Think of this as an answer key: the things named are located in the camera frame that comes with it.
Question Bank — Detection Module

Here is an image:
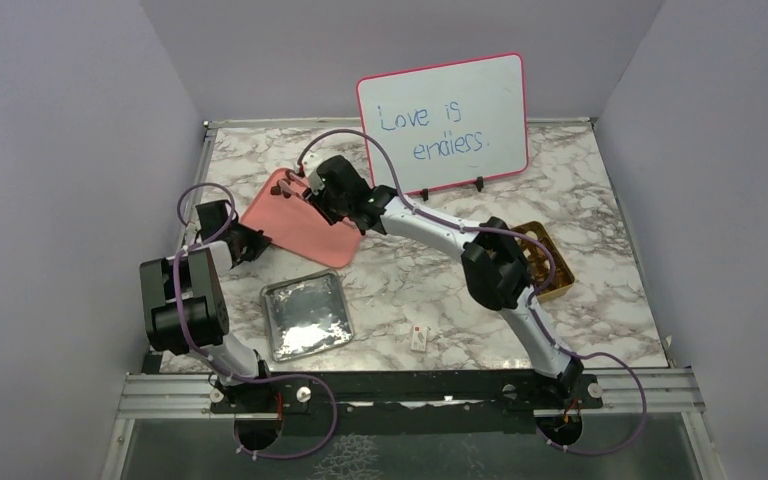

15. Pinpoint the pink plastic tray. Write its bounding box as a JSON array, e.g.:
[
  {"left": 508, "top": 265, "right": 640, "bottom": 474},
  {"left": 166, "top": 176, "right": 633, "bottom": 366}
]
[{"left": 240, "top": 168, "right": 361, "bottom": 269}]

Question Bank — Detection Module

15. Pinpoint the silver tin lid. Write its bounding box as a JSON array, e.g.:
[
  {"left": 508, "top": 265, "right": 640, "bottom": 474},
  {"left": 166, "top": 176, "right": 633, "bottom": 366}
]
[{"left": 260, "top": 270, "right": 354, "bottom": 363}]

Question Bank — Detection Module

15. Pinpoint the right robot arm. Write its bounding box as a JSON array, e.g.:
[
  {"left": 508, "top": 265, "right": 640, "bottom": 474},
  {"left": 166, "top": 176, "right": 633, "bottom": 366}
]
[{"left": 300, "top": 156, "right": 583, "bottom": 407}]

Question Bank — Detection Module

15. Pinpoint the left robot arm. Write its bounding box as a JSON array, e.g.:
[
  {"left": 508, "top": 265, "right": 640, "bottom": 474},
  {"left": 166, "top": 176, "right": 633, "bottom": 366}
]
[{"left": 139, "top": 201, "right": 275, "bottom": 411}]

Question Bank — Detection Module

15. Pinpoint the gold chocolate box tray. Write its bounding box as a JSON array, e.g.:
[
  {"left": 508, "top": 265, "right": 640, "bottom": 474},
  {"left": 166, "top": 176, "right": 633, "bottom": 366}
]
[{"left": 511, "top": 221, "right": 576, "bottom": 303}]

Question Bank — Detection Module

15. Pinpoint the pink framed whiteboard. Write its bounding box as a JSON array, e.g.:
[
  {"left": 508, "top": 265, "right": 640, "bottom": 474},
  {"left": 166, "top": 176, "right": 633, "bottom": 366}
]
[{"left": 356, "top": 53, "right": 530, "bottom": 194}]

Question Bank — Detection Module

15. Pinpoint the small white red card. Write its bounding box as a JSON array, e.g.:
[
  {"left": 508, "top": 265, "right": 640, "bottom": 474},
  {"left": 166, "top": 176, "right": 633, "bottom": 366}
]
[{"left": 410, "top": 325, "right": 429, "bottom": 352}]

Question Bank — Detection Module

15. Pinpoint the black metal base rail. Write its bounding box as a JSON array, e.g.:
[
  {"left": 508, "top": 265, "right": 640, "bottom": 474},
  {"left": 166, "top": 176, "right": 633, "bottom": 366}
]
[{"left": 142, "top": 367, "right": 604, "bottom": 439}]

